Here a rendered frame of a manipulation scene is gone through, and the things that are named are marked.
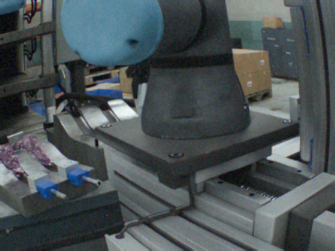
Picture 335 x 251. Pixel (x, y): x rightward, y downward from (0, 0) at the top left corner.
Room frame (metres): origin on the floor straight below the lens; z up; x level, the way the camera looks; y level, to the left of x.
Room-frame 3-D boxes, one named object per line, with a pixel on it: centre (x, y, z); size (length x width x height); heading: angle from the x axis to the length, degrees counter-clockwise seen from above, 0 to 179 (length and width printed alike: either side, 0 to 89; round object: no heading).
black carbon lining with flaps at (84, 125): (1.26, 0.21, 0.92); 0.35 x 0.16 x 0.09; 34
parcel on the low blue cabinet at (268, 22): (8.22, -2.48, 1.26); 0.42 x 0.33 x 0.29; 34
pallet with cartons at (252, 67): (6.25, -0.98, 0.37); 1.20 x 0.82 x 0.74; 42
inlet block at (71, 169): (0.89, 0.21, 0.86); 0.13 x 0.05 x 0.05; 51
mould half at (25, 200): (1.01, 0.46, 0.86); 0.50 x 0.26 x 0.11; 51
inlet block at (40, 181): (0.80, 0.28, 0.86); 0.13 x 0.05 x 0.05; 51
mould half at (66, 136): (1.28, 0.21, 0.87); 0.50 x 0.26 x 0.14; 34
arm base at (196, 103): (0.57, -0.04, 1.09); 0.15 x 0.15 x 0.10
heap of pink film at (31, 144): (1.01, 0.45, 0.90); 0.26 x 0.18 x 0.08; 51
